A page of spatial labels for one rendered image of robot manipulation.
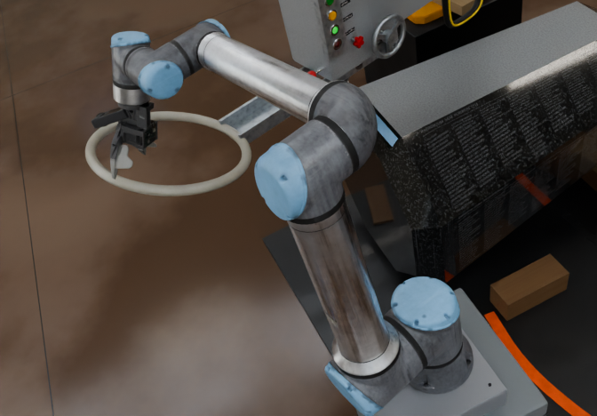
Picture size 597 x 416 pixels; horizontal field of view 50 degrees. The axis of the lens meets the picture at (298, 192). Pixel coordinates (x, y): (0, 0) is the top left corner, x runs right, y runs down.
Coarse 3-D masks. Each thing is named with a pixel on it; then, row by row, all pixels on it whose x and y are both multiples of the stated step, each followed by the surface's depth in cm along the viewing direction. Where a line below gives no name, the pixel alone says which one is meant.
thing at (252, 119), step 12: (384, 48) 226; (372, 60) 225; (348, 72) 220; (240, 108) 211; (252, 108) 215; (264, 108) 216; (276, 108) 215; (228, 120) 210; (240, 120) 214; (252, 120) 213; (264, 120) 205; (276, 120) 209; (240, 132) 202; (252, 132) 204; (264, 132) 208
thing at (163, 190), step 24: (168, 120) 213; (192, 120) 213; (216, 120) 211; (96, 144) 191; (240, 144) 201; (96, 168) 179; (240, 168) 187; (144, 192) 174; (168, 192) 174; (192, 192) 176
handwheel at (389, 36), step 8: (392, 16) 205; (400, 16) 207; (384, 24) 204; (400, 24) 211; (376, 32) 204; (384, 32) 208; (392, 32) 208; (376, 40) 205; (384, 40) 209; (392, 40) 209; (400, 40) 214; (376, 48) 207; (392, 48) 213; (384, 56) 211
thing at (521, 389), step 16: (464, 304) 182; (464, 320) 178; (480, 320) 177; (480, 336) 174; (496, 336) 173; (480, 352) 171; (496, 352) 170; (496, 368) 167; (512, 368) 166; (512, 384) 163; (528, 384) 163; (512, 400) 161; (528, 400) 160; (544, 400) 159
